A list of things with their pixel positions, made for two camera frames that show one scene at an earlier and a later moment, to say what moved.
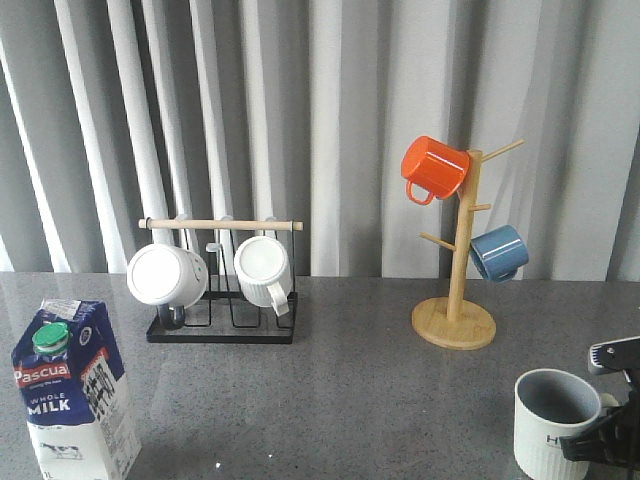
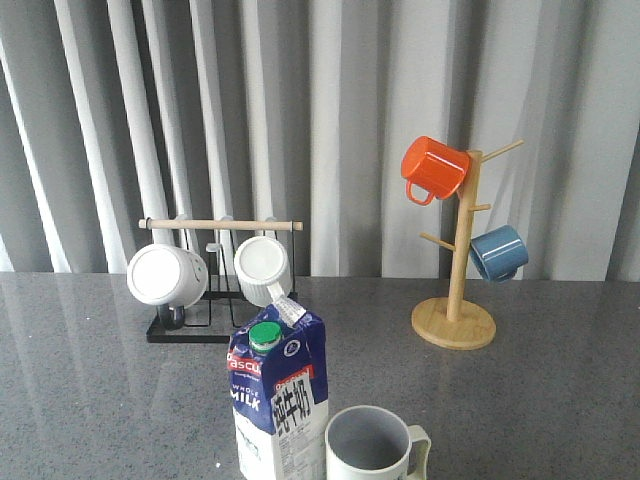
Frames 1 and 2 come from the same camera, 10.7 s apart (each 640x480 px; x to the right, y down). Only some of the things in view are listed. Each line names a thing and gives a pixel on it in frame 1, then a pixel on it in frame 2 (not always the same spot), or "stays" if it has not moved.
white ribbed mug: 264,272 stays
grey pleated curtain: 116,111 stays
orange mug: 433,169 stays
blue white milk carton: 74,393 -> 277,367
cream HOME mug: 549,404 -> 365,442
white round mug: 163,274 stays
